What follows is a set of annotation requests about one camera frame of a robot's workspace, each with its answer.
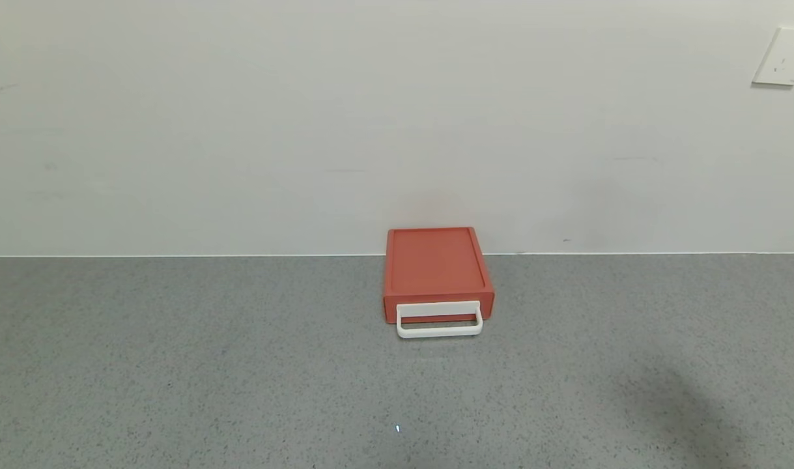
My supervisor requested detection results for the red drawer tray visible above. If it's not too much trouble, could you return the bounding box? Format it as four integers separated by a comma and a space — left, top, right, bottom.
401, 314, 479, 324

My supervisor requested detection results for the white drawer handle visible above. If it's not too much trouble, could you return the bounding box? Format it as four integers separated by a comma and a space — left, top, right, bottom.
396, 300, 484, 339

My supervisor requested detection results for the red drawer casing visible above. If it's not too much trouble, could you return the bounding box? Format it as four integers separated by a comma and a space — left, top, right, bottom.
383, 227, 496, 324

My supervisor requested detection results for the white wall socket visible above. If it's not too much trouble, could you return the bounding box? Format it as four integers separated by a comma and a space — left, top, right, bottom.
752, 26, 794, 88

